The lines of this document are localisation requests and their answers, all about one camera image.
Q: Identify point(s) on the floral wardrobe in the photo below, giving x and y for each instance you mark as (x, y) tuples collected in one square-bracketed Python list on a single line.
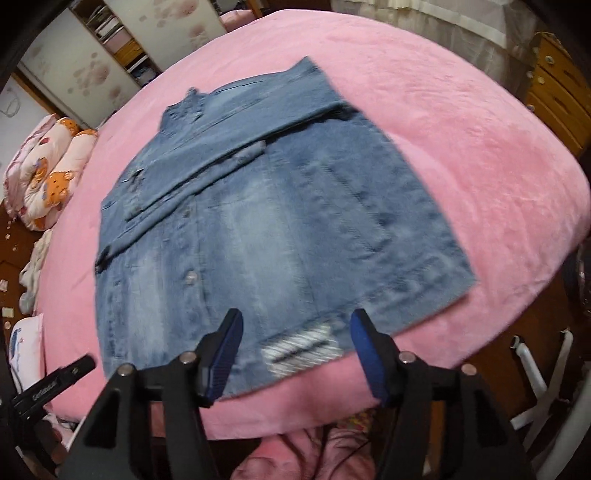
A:
[(138, 41)]

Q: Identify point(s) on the wooden headboard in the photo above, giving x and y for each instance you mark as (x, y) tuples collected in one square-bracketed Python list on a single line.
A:
[(14, 258)]

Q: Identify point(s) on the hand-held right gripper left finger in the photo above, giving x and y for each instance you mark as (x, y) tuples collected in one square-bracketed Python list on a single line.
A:
[(225, 357)]

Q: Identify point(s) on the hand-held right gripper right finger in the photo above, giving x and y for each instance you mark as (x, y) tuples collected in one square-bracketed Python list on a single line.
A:
[(369, 360)]

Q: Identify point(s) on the blue denim jacket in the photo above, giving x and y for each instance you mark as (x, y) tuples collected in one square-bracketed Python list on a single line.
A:
[(286, 230)]

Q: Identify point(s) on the white lace covered furniture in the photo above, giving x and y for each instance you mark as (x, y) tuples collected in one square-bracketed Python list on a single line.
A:
[(438, 32)]

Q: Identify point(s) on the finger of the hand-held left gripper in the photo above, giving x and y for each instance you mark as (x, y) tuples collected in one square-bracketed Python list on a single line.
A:
[(78, 368)]

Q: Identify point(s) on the wooden drawer cabinet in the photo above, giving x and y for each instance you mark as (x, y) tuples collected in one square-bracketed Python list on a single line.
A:
[(561, 92)]

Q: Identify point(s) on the person's pink pajama legs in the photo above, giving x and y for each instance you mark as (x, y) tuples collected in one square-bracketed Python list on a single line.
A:
[(286, 457)]

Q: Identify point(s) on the crumpled white cloth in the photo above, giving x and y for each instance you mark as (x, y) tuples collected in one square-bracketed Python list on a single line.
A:
[(34, 272)]

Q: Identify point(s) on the pink fleece blanket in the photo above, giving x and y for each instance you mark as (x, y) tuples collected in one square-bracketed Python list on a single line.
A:
[(461, 161)]

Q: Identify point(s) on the white printed pillow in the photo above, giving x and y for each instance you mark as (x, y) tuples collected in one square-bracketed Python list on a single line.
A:
[(27, 350)]

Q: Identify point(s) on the bear print rolled quilt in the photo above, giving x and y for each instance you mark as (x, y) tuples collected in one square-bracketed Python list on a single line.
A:
[(51, 184)]

